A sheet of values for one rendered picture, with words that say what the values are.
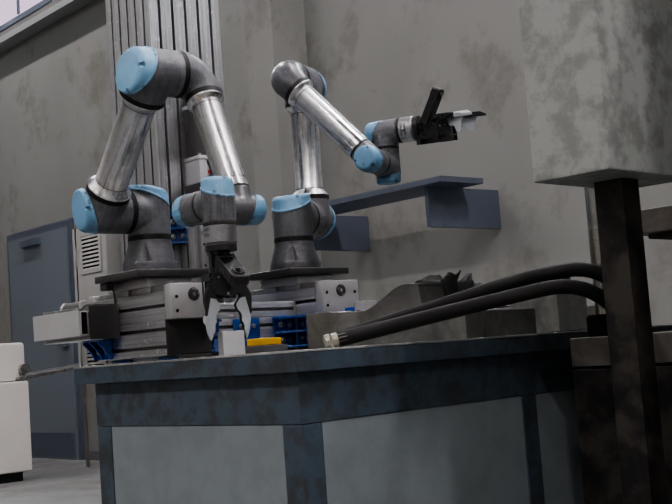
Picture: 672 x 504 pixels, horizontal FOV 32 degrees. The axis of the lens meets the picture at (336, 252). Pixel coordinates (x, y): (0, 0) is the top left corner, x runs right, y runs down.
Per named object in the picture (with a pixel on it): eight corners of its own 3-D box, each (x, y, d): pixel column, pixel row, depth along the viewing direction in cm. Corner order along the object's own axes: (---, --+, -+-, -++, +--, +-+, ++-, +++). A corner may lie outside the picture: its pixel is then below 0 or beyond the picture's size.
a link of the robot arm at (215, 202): (220, 181, 265) (241, 175, 259) (223, 228, 264) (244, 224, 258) (191, 180, 260) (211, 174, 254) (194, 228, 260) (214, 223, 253)
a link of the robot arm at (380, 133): (373, 151, 352) (371, 124, 353) (407, 147, 348) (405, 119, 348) (364, 148, 345) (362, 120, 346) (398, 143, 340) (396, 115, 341)
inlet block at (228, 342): (206, 357, 263) (204, 334, 263) (227, 356, 265) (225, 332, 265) (223, 356, 251) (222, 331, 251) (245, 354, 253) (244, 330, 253)
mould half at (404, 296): (308, 350, 285) (304, 296, 286) (380, 345, 303) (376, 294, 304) (466, 338, 249) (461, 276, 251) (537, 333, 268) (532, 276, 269)
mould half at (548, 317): (378, 345, 308) (375, 304, 309) (417, 343, 331) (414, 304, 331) (560, 332, 284) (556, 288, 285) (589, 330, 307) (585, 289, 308)
